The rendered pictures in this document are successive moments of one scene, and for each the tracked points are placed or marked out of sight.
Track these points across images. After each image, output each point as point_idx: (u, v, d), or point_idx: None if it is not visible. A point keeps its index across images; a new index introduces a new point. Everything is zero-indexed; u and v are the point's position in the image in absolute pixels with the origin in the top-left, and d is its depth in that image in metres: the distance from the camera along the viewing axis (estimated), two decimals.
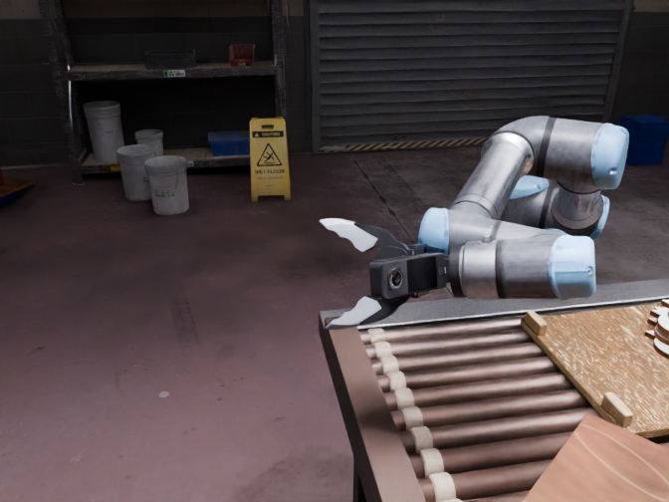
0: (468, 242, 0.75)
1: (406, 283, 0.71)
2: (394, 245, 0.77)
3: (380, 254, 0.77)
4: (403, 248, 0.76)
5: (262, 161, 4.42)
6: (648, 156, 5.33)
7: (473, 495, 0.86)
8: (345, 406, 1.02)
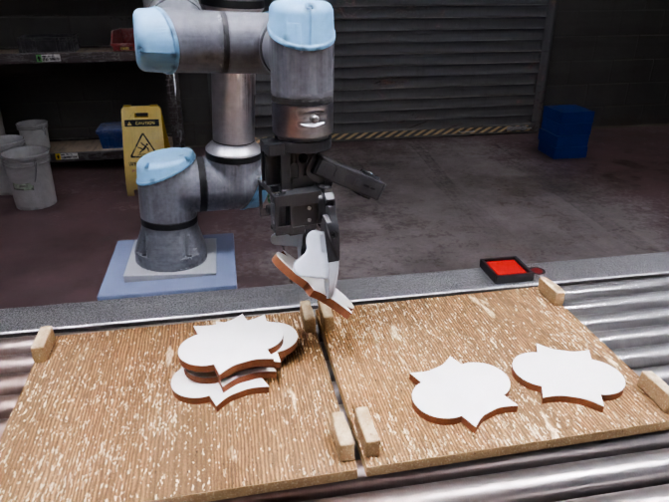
0: (321, 134, 0.70)
1: (355, 169, 0.79)
2: (334, 210, 0.74)
3: None
4: (332, 196, 0.74)
5: (136, 152, 4.09)
6: (571, 148, 4.99)
7: None
8: None
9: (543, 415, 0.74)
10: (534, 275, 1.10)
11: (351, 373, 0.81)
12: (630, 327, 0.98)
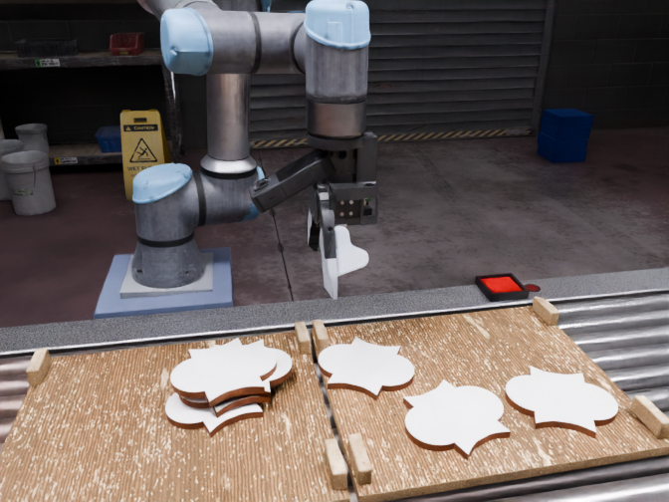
0: None
1: (276, 179, 0.74)
2: (311, 188, 0.80)
3: (309, 204, 0.80)
4: None
5: (135, 157, 4.09)
6: (570, 152, 4.99)
7: None
8: None
9: (535, 441, 0.74)
10: (529, 293, 1.10)
11: (345, 396, 0.82)
12: (624, 347, 0.98)
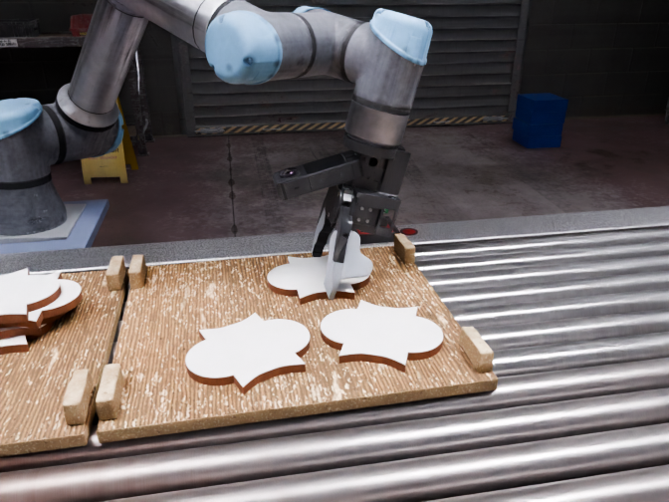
0: None
1: (304, 171, 0.74)
2: (330, 191, 0.81)
3: (326, 203, 0.81)
4: None
5: None
6: (545, 137, 4.88)
7: None
8: None
9: (334, 376, 0.63)
10: None
11: (137, 331, 0.71)
12: (490, 287, 0.87)
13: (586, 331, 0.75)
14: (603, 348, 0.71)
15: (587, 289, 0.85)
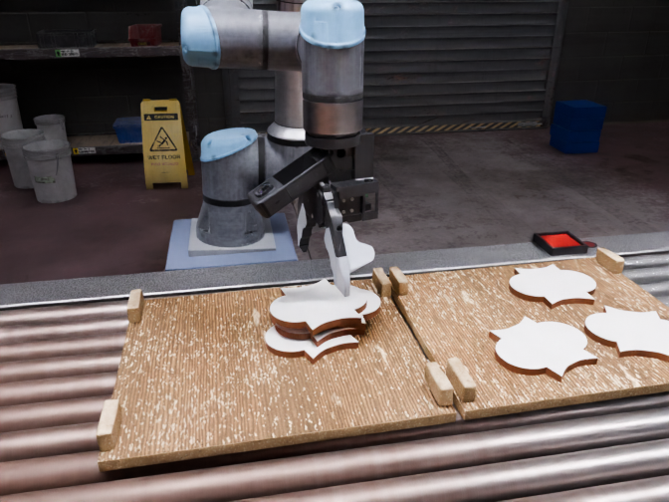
0: None
1: (278, 183, 0.73)
2: None
3: (305, 205, 0.80)
4: None
5: (155, 146, 4.13)
6: (583, 143, 5.03)
7: None
8: None
9: (621, 368, 0.78)
10: (587, 247, 1.14)
11: (433, 331, 0.86)
12: None
13: None
14: None
15: None
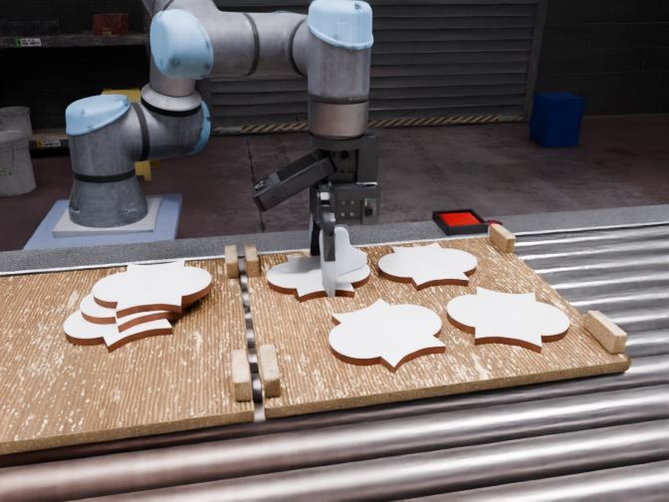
0: None
1: (277, 179, 0.74)
2: (312, 190, 0.81)
3: (310, 204, 0.80)
4: None
5: None
6: (562, 136, 4.91)
7: None
8: None
9: (473, 357, 0.66)
10: (488, 226, 1.02)
11: (269, 316, 0.74)
12: (587, 276, 0.90)
13: None
14: None
15: None
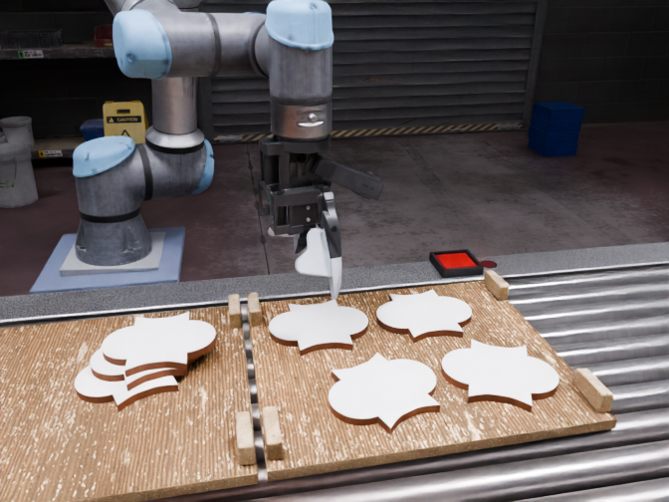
0: (320, 134, 0.70)
1: (354, 168, 0.79)
2: (332, 206, 0.74)
3: None
4: (331, 195, 0.74)
5: None
6: (560, 146, 4.94)
7: None
8: None
9: (466, 415, 0.69)
10: (483, 269, 1.05)
11: (271, 370, 0.77)
12: (578, 323, 0.93)
13: None
14: None
15: None
